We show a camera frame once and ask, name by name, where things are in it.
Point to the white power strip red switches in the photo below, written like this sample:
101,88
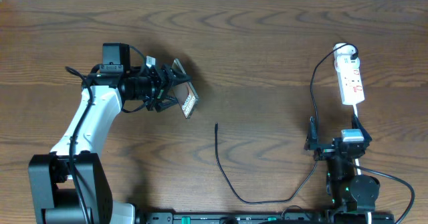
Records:
346,64

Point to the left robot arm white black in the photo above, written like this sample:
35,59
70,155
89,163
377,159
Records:
68,184

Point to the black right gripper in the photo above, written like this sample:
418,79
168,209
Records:
324,151

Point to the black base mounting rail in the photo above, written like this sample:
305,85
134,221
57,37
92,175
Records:
290,216

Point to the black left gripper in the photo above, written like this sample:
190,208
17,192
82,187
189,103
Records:
164,83

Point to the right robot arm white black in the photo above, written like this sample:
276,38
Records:
352,194

